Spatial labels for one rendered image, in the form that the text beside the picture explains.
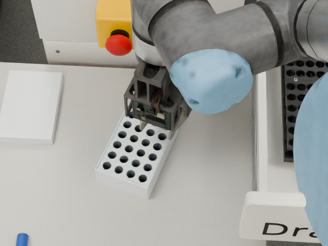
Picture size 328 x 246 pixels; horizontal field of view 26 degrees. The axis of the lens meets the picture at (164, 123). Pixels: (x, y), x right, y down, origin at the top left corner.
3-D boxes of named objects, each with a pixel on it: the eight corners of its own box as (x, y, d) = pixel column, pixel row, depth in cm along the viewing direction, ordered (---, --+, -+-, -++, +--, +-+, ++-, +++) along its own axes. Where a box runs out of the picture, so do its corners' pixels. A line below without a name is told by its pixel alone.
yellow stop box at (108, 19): (144, 54, 110) (142, 24, 103) (97, 51, 110) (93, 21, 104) (146, 28, 112) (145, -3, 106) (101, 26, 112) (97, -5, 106)
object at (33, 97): (52, 144, 110) (51, 139, 109) (-3, 142, 110) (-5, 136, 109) (63, 77, 117) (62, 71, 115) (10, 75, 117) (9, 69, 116)
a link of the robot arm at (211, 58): (292, 51, 71) (243, -23, 77) (190, 86, 69) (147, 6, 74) (279, 96, 78) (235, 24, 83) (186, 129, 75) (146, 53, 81)
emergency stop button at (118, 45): (132, 59, 107) (131, 42, 104) (105, 57, 107) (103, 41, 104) (133, 43, 109) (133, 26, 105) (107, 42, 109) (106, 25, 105)
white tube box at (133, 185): (148, 200, 105) (147, 188, 102) (96, 181, 107) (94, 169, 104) (178, 133, 111) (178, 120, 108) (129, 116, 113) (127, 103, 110)
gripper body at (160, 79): (123, 118, 97) (118, 66, 87) (148, 71, 102) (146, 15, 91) (175, 136, 96) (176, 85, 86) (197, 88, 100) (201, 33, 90)
